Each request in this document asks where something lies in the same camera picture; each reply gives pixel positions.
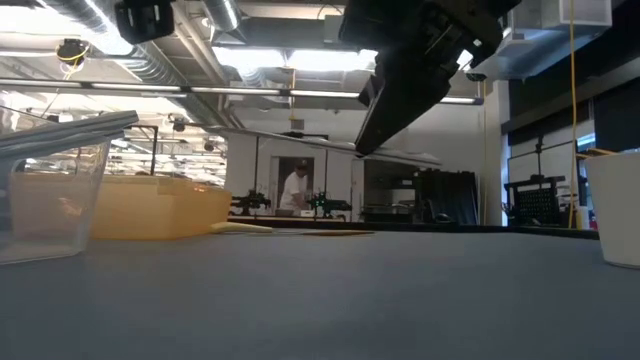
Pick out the yellow hanging cable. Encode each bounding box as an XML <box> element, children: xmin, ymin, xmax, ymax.
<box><xmin>566</xmin><ymin>0</ymin><xmax>580</xmax><ymax>230</ymax></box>

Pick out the white plastic bin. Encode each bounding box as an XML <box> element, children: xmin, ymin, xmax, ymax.
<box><xmin>583</xmin><ymin>151</ymin><xmax>640</xmax><ymax>270</ymax></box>

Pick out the black yellow cable reel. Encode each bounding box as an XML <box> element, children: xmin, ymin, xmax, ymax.
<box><xmin>53</xmin><ymin>37</ymin><xmax>92</xmax><ymax>69</ymax></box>

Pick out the white ceiling unit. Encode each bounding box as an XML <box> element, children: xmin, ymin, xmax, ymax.
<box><xmin>558</xmin><ymin>0</ymin><xmax>614</xmax><ymax>27</ymax></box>

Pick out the black pole stand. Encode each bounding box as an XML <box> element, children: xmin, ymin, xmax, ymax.
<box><xmin>529</xmin><ymin>133</ymin><xmax>549</xmax><ymax>177</ymax></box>

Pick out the yellow-handled steel knife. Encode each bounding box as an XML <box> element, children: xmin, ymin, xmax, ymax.
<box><xmin>208</xmin><ymin>221</ymin><xmax>321</xmax><ymax>236</ymax></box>

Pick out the teal-patterned handle utensil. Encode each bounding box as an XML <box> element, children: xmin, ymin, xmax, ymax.
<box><xmin>202</xmin><ymin>123</ymin><xmax>444</xmax><ymax>169</ymax></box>

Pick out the black perforated rack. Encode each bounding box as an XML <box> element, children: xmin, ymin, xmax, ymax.
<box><xmin>503</xmin><ymin>173</ymin><xmax>567</xmax><ymax>227</ymax></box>

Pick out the background black rig frame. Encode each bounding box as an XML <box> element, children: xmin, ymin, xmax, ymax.
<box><xmin>254</xmin><ymin>131</ymin><xmax>330</xmax><ymax>221</ymax></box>
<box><xmin>119</xmin><ymin>122</ymin><xmax>160</xmax><ymax>179</ymax></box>

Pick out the dark shelf unit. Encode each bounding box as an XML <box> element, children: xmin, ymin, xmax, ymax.
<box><xmin>362</xmin><ymin>159</ymin><xmax>422</xmax><ymax>224</ymax></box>

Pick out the blue-grey table mat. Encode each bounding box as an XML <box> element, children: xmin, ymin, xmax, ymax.
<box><xmin>0</xmin><ymin>228</ymin><xmax>640</xmax><ymax>360</ymax></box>

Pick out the black curtain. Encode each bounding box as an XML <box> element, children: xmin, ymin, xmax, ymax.
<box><xmin>418</xmin><ymin>169</ymin><xmax>480</xmax><ymax>226</ymax></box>

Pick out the long ceiling light strip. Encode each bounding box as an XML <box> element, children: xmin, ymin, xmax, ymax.
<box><xmin>0</xmin><ymin>77</ymin><xmax>484</xmax><ymax>106</ymax></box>

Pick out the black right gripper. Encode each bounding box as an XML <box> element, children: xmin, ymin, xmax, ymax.
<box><xmin>338</xmin><ymin>0</ymin><xmax>522</xmax><ymax>157</ymax></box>

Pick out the clear plastic bin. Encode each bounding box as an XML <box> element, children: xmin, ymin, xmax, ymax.
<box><xmin>0</xmin><ymin>105</ymin><xmax>127</xmax><ymax>266</ymax></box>

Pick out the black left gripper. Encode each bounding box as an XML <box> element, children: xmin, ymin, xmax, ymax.
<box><xmin>113</xmin><ymin>0</ymin><xmax>175</xmax><ymax>46</ymax></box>

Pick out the black table frame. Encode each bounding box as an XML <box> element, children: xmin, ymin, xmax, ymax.
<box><xmin>227</xmin><ymin>214</ymin><xmax>601</xmax><ymax>240</ymax></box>

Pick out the teal-patterned handle knife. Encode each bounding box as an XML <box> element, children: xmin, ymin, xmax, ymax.
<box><xmin>14</xmin><ymin>110</ymin><xmax>140</xmax><ymax>134</ymax></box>

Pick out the person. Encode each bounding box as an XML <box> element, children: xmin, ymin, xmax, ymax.
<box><xmin>277</xmin><ymin>157</ymin><xmax>311</xmax><ymax>212</ymax></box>

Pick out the orange plastic bin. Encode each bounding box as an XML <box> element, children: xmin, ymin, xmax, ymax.
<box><xmin>89</xmin><ymin>174</ymin><xmax>234</xmax><ymax>241</ymax></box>

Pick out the blue lit screen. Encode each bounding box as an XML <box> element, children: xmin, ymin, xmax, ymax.
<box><xmin>574</xmin><ymin>131</ymin><xmax>598</xmax><ymax>155</ymax></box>

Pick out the silver ceiling duct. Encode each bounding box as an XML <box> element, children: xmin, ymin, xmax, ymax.
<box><xmin>42</xmin><ymin>0</ymin><xmax>241</xmax><ymax>139</ymax></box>

